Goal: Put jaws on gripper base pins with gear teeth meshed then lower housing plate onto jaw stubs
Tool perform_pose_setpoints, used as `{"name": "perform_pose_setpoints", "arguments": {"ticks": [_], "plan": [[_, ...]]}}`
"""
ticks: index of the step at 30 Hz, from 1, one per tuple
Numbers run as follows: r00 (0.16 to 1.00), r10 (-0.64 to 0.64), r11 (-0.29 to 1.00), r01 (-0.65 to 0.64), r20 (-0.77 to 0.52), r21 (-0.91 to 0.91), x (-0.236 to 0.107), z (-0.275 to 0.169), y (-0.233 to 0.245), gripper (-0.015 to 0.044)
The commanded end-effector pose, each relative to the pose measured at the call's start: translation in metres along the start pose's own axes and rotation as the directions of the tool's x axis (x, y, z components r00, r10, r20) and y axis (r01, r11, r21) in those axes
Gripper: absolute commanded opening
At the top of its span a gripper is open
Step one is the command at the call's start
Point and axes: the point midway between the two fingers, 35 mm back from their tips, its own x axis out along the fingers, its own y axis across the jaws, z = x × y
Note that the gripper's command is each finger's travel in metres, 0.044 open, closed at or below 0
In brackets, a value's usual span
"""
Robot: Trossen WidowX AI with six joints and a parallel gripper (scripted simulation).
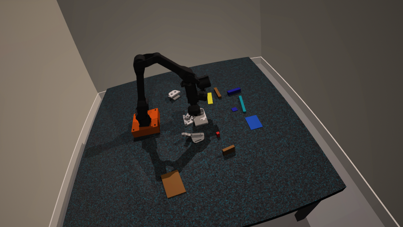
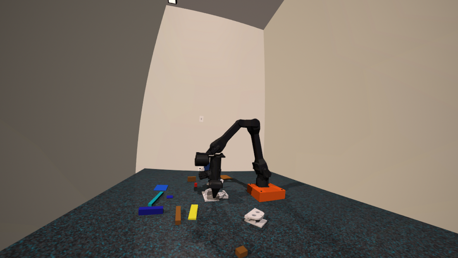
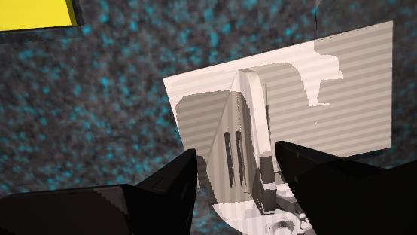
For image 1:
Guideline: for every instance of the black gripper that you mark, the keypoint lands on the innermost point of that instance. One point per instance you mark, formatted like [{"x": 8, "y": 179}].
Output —
[{"x": 194, "y": 109}]

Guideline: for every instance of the white housing plate with two round holes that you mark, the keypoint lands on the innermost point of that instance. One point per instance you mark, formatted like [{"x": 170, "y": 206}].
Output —
[{"x": 173, "y": 93}]

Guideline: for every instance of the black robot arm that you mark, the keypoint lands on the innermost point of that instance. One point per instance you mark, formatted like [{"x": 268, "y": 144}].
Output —
[{"x": 190, "y": 80}]

